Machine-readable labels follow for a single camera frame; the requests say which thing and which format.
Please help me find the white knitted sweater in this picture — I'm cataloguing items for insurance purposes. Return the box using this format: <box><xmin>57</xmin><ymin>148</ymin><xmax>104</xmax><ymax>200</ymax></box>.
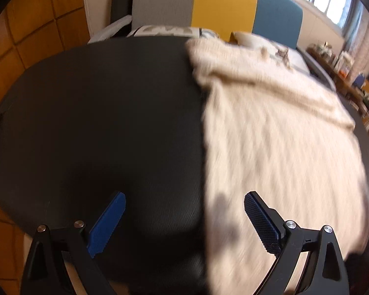
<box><xmin>184</xmin><ymin>38</ymin><xmax>369</xmax><ymax>295</ymax></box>

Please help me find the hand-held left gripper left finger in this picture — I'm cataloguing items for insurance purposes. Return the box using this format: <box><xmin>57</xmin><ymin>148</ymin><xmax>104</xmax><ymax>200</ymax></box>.
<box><xmin>20</xmin><ymin>191</ymin><xmax>126</xmax><ymax>295</ymax></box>

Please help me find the deer print pillow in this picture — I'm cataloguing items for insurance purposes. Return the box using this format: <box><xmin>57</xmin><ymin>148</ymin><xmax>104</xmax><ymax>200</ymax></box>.
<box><xmin>232</xmin><ymin>31</ymin><xmax>311</xmax><ymax>74</ymax></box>

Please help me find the cluster of jars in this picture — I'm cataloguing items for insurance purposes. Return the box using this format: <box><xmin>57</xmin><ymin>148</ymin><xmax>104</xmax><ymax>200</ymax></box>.
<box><xmin>314</xmin><ymin>41</ymin><xmax>339</xmax><ymax>62</ymax></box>

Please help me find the beige patterned curtain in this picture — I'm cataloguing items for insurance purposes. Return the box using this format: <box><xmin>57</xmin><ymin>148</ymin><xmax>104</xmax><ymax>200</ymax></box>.
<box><xmin>341</xmin><ymin>0</ymin><xmax>369</xmax><ymax>53</ymax></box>

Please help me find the cat print pillow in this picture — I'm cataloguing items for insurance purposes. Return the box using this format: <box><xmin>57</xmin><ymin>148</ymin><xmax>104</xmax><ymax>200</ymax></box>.
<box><xmin>126</xmin><ymin>25</ymin><xmax>219</xmax><ymax>40</ymax></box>

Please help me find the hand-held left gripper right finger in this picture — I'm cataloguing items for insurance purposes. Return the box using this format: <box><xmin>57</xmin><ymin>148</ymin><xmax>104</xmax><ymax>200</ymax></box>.
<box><xmin>244</xmin><ymin>191</ymin><xmax>351</xmax><ymax>295</ymax></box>

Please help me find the white storage box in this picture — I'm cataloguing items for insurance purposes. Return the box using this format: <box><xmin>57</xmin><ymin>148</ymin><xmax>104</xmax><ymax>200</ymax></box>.
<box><xmin>335</xmin><ymin>52</ymin><xmax>353</xmax><ymax>77</ymax></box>

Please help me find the grey yellow blue sofa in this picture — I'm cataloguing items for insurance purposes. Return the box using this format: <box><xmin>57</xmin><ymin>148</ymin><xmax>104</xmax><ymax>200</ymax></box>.
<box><xmin>88</xmin><ymin>0</ymin><xmax>337</xmax><ymax>91</ymax></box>

